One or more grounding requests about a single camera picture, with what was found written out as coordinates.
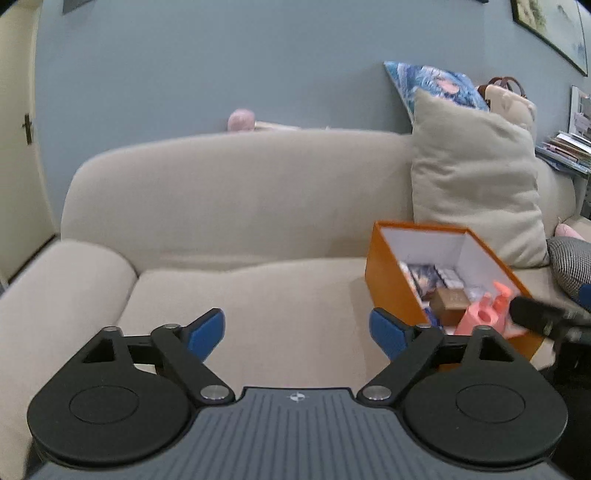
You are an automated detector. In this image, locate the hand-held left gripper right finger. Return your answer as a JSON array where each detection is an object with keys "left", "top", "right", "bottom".
[{"left": 361, "top": 308, "right": 515, "bottom": 403}]

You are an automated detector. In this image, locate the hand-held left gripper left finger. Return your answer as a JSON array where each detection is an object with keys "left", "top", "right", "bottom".
[{"left": 83, "top": 308, "right": 232, "bottom": 403}]

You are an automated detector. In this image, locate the pink bottle orange cap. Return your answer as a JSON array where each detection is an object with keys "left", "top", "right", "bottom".
[{"left": 454, "top": 281, "right": 523, "bottom": 340}]

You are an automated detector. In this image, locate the orange cardboard box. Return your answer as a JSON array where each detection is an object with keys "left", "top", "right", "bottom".
[{"left": 365, "top": 222, "right": 546, "bottom": 366}]

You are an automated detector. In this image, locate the gold brown small box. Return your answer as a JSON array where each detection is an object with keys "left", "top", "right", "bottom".
[{"left": 429, "top": 287, "right": 472, "bottom": 325}]

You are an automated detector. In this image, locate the plaid pattern case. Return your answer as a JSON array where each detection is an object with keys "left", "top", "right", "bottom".
[{"left": 435, "top": 265, "right": 465, "bottom": 289}]

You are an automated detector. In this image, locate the houndstooth cushion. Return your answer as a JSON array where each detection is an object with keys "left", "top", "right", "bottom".
[{"left": 546, "top": 237, "right": 591, "bottom": 299}]

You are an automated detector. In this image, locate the beige throw pillow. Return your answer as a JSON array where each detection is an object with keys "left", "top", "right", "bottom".
[{"left": 411, "top": 88, "right": 551, "bottom": 269}]

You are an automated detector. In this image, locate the stack of books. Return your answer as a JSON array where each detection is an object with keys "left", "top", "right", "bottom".
[{"left": 536, "top": 131, "right": 591, "bottom": 175}]

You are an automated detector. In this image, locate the beige fabric sofa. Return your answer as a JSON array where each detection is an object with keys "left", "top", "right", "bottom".
[{"left": 0, "top": 128, "right": 591, "bottom": 480}]

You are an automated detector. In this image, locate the beige bear shaped bag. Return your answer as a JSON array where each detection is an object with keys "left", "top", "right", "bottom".
[{"left": 485, "top": 85, "right": 539, "bottom": 139}]

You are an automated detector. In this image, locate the cream door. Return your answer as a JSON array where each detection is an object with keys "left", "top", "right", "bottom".
[{"left": 0, "top": 0, "right": 62, "bottom": 291}]

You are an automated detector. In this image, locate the blue anime print pillow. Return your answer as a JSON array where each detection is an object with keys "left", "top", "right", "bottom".
[{"left": 383, "top": 61, "right": 490, "bottom": 123}]

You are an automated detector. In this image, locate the brown bag handle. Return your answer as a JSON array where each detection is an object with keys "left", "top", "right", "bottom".
[{"left": 475, "top": 77, "right": 527, "bottom": 99}]

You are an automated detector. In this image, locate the framed wall picture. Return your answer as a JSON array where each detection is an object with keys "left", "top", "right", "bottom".
[{"left": 510, "top": 0, "right": 591, "bottom": 77}]

